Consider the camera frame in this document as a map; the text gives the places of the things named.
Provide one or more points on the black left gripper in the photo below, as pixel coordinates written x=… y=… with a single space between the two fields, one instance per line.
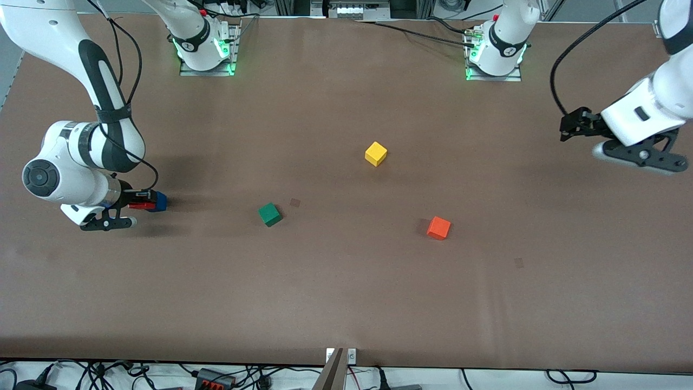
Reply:
x=586 y=124

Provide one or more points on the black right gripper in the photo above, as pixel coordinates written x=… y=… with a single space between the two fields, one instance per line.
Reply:
x=125 y=194

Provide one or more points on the red wooden block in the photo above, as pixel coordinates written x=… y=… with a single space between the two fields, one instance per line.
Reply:
x=142 y=206

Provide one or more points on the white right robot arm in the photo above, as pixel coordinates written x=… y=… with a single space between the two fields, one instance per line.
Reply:
x=59 y=179

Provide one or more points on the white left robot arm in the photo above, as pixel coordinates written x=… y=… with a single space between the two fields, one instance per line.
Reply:
x=649 y=108

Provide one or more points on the blue wooden block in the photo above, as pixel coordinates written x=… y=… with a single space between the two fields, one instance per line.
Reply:
x=160 y=203

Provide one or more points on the green wooden block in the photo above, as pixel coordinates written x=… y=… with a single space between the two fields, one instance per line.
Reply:
x=269 y=214

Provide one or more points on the orange wooden block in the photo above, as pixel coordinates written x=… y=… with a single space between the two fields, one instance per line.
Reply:
x=438 y=228

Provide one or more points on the yellow wooden block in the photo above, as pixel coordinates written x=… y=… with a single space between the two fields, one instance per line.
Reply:
x=376 y=154

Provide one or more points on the black power strip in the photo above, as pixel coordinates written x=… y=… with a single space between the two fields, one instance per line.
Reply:
x=214 y=377

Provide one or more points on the black power adapter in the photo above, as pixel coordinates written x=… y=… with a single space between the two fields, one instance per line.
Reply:
x=35 y=385

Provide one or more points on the black plug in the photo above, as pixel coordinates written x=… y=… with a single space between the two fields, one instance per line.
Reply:
x=263 y=382

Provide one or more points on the grey control unit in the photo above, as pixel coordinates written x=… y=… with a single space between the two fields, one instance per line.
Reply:
x=357 y=8

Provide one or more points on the aluminium arm base plate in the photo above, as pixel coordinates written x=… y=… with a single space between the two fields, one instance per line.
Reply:
x=187 y=71
x=509 y=78

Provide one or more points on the aluminium frame profile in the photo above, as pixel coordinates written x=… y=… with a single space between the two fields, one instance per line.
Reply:
x=657 y=28

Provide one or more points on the grey camera post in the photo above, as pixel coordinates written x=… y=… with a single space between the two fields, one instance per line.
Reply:
x=331 y=374

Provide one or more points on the white table edge bracket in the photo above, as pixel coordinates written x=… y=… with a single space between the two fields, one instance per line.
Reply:
x=352 y=356

